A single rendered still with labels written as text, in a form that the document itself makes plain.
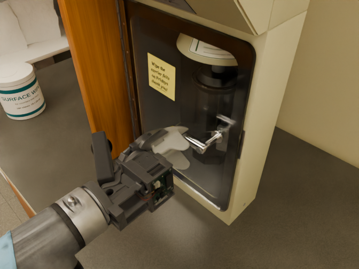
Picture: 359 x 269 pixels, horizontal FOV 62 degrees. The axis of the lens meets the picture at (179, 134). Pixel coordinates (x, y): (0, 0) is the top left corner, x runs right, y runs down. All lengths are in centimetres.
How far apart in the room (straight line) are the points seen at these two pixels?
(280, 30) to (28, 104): 84
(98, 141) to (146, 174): 12
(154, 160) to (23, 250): 21
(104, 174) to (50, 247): 12
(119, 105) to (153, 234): 33
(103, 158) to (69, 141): 50
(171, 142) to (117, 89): 31
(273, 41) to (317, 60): 46
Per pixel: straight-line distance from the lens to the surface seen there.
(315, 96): 95
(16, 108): 110
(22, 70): 109
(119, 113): 81
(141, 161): 47
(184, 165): 53
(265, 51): 45
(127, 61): 67
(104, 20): 69
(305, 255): 75
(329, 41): 88
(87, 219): 43
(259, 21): 40
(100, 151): 51
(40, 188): 88
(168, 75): 58
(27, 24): 166
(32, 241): 42
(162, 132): 51
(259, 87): 48
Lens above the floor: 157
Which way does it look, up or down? 42 degrees down
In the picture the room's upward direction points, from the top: straight up
